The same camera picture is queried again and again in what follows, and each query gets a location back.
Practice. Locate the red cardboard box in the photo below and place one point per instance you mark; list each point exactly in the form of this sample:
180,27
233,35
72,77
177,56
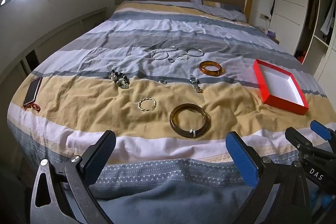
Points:
281,85

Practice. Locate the low white shelf unit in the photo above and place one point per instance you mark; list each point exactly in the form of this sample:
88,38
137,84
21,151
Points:
52,32

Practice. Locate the person's right hand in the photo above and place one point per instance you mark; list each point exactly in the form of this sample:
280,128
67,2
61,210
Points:
324,201

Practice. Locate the dark brown large bangle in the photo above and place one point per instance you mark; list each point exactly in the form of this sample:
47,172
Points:
173,121

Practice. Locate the red item in wardrobe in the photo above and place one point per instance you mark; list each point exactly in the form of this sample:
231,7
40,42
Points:
302,56

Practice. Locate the striped duvet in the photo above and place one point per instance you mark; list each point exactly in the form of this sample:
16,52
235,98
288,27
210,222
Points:
105,37

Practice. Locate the amber bangle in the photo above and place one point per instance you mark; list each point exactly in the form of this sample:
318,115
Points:
201,67

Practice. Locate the wall socket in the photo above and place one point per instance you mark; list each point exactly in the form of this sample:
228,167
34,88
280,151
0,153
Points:
263,16

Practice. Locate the grey pillow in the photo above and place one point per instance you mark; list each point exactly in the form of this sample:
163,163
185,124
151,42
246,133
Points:
220,11

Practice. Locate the smartphone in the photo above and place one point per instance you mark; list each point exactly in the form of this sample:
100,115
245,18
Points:
32,91

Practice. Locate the purple item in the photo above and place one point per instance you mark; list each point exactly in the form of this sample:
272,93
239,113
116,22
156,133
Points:
271,33

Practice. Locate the silver bangle with clasp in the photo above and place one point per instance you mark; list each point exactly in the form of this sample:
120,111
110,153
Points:
202,53

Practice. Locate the bedside table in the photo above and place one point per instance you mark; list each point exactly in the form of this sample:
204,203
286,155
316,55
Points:
274,40

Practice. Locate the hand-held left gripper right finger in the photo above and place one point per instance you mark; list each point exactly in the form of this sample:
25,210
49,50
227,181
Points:
241,158

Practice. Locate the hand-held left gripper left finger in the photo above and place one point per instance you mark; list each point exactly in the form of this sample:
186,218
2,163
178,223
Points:
102,153

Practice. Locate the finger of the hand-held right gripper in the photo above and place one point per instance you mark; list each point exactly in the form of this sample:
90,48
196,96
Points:
295,138
320,130

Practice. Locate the hanging clothes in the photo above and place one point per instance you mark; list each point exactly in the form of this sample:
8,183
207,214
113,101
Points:
328,22

